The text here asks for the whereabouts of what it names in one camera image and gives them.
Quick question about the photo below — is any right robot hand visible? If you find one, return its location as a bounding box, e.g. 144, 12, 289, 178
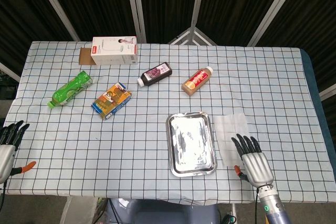
231, 133, 274, 188

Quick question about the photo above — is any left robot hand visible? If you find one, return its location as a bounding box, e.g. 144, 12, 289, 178
0, 120, 37, 184

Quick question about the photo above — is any white paper sheet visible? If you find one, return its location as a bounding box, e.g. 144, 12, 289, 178
214, 113, 249, 168

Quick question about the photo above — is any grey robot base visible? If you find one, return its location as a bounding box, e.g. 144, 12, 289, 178
104, 197, 221, 224

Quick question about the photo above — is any silver metal tray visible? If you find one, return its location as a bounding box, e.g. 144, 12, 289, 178
165, 111, 218, 178

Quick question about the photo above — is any green plastic bottle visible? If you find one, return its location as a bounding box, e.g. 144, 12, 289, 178
47, 70, 94, 110

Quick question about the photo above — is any brown red-label drink bottle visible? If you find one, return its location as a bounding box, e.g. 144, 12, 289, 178
182, 66, 214, 97

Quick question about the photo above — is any blue checkered tablecloth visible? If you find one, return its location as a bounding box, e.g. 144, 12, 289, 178
3, 40, 330, 206

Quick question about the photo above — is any yellow blue snack box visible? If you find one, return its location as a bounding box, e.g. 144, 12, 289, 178
91, 82, 132, 121

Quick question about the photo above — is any brown cardboard piece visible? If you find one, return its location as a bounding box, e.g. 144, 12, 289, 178
79, 47, 97, 66

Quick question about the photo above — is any dark purple juice bottle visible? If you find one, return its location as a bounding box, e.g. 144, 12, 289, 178
138, 61, 173, 88

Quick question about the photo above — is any white product box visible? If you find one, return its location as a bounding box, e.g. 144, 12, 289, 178
90, 36, 139, 66

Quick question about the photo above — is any folding partition screen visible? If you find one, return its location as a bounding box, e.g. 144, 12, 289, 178
0, 0, 336, 101

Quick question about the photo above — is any left robot arm cable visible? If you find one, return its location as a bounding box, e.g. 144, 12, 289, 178
0, 180, 7, 214

